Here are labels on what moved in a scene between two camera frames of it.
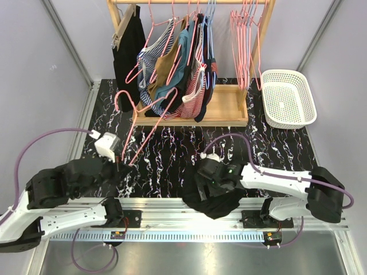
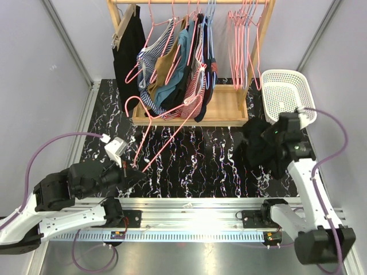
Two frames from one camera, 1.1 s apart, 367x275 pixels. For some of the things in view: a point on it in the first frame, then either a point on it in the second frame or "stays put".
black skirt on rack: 125,58 stays put
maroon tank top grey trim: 214,66 stays put
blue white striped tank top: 146,63 stays put
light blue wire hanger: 207,64 stays put
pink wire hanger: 129,136 -> 199,98
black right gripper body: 214,186 -> 272,134
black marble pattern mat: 157,158 stays put
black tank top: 215,207 -> 260,152
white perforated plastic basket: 287,102 stays put
